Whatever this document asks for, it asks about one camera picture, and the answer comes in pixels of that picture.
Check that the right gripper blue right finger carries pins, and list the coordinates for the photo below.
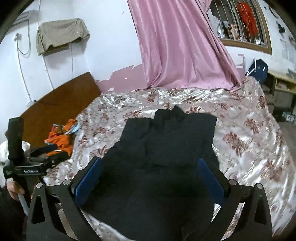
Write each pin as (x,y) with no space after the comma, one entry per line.
(255,220)

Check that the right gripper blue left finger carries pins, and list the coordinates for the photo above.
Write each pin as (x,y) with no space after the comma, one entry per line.
(43,220)

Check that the black large jacket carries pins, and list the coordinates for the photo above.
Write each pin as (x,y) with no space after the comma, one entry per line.
(150,188)

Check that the orange clothes pile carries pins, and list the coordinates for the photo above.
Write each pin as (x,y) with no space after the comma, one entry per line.
(63,136)

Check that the person left hand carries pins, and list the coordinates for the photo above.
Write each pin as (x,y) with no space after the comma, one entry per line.
(14,190)

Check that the brown wooden headboard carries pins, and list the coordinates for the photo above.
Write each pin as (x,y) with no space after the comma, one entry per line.
(57,107)

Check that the floral satin bed cover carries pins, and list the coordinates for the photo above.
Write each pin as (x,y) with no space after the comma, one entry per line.
(248,141)

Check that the wooden shelf desk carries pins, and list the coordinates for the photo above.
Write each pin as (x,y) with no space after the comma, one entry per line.
(279,90)

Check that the navy blue backpack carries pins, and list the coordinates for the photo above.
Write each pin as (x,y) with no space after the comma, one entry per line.
(258,70)

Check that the pink satin curtain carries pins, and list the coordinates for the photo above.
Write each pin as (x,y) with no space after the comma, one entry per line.
(179,47)

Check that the wooden framed barred window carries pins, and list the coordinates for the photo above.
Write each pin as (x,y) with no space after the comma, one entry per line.
(230,28)

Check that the red hanging garment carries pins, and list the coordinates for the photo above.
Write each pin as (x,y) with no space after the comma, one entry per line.
(248,18)

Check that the beige cloth covered wall unit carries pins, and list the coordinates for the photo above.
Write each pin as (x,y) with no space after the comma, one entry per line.
(62,32)

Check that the round wall clock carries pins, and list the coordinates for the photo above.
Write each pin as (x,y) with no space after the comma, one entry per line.
(273,12)

